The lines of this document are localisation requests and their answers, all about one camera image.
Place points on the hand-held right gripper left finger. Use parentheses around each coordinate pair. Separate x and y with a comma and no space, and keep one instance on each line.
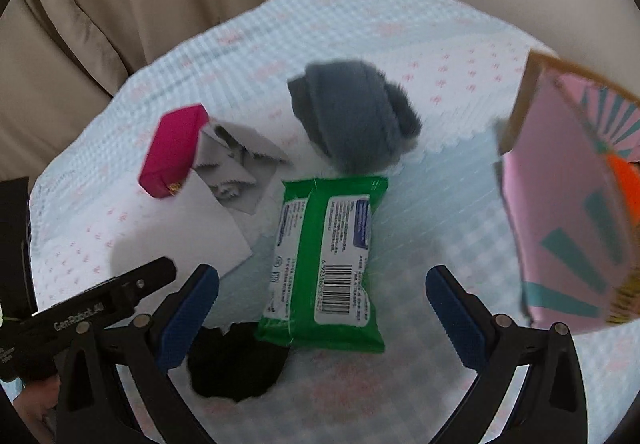
(187,321)

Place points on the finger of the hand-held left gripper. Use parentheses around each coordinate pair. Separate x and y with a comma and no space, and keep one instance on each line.
(131,280)

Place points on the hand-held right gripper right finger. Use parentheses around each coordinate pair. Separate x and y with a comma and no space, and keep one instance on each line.
(456,321)

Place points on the green wet wipes pack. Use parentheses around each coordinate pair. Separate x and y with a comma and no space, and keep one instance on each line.
(326,264)

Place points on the black cloth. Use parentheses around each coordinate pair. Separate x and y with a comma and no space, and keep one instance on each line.
(235,364)

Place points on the white paper sheet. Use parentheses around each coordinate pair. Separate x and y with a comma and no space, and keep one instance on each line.
(210,229)

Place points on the magenta small box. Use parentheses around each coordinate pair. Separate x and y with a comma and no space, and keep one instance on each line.
(172,153)

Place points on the grey lens cloth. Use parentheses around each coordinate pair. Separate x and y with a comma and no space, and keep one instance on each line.
(236,169)

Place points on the pink patterned cardboard box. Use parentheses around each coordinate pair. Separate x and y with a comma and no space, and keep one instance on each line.
(575,214)

